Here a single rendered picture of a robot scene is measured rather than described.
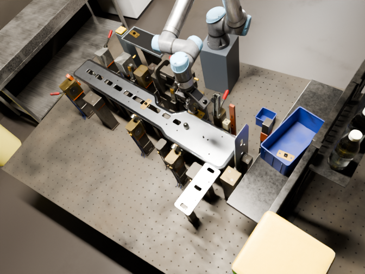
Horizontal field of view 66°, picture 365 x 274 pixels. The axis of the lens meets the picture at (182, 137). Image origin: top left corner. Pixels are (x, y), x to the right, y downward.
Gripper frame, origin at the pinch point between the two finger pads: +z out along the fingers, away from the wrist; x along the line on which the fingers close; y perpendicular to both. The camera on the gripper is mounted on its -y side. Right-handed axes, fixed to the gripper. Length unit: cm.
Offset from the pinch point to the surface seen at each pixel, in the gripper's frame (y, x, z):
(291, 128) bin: -39, -29, 24
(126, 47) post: 92, -31, 22
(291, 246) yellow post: -64, 46, -73
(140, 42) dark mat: 73, -31, 10
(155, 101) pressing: 42, -5, 26
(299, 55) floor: 14, -177, 127
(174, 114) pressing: 24.8, -3.3, 26.7
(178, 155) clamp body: 2.6, 18.3, 22.3
